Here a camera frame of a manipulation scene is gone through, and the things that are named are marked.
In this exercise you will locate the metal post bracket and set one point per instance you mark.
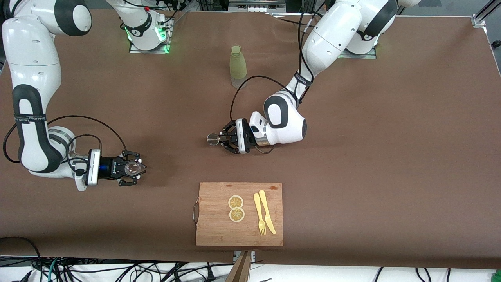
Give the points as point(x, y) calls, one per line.
point(253, 255)

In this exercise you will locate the small clear glass cup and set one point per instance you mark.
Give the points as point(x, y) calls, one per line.
point(133, 169)

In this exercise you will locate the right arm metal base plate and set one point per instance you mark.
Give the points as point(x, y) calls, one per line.
point(148, 51)

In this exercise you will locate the aluminium frame profile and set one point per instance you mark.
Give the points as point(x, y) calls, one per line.
point(479, 19)

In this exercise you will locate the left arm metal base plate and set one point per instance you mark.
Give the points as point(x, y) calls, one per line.
point(364, 56)

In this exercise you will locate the lemon slice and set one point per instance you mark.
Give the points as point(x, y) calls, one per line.
point(235, 202)
point(236, 215)

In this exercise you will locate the green bottle with clear base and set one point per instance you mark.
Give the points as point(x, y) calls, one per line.
point(238, 66)

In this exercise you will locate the wooden post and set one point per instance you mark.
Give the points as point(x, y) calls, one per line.
point(239, 270)

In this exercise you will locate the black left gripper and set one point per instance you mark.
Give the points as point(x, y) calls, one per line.
point(236, 136)

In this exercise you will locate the yellow plastic knife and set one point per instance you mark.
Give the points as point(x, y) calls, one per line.
point(266, 211)

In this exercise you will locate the wooden cutting board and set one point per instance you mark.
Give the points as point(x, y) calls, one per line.
point(213, 231)

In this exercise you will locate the small green object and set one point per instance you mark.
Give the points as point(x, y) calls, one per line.
point(498, 276)

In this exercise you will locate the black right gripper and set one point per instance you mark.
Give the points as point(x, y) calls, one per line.
point(109, 167)

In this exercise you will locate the grey power strip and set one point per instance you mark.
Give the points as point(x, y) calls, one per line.
point(256, 6)

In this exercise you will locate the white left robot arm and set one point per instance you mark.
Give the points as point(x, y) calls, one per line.
point(332, 39)

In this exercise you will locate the brown tablecloth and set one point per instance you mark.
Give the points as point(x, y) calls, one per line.
point(352, 176)

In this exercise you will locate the yellow plastic fork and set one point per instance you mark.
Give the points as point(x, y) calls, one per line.
point(258, 211)

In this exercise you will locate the metal jigger measuring cup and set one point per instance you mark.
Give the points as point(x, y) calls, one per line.
point(212, 139)

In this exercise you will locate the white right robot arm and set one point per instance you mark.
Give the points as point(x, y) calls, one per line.
point(33, 51)

